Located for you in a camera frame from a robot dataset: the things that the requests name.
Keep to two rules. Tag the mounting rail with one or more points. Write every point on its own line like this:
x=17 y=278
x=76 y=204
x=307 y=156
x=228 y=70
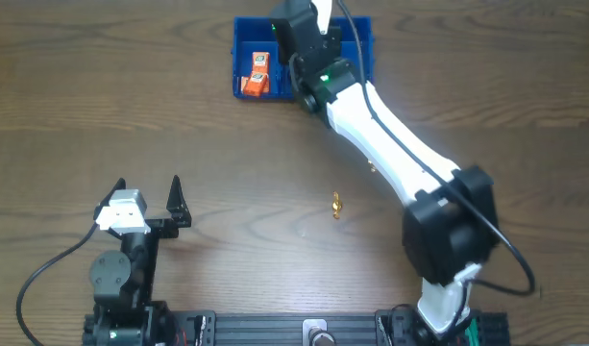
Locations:
x=265 y=329

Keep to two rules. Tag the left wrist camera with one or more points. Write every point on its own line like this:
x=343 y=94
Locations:
x=122 y=211

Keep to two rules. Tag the gold candy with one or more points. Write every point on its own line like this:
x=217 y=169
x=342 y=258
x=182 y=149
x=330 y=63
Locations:
x=372 y=168
x=336 y=205

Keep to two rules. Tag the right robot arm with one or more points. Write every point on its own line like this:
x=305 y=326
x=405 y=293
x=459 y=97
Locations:
x=385 y=144

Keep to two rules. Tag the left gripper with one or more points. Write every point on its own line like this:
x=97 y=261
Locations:
x=162 y=229

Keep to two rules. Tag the blue tray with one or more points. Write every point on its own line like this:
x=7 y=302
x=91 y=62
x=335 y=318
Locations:
x=243 y=43

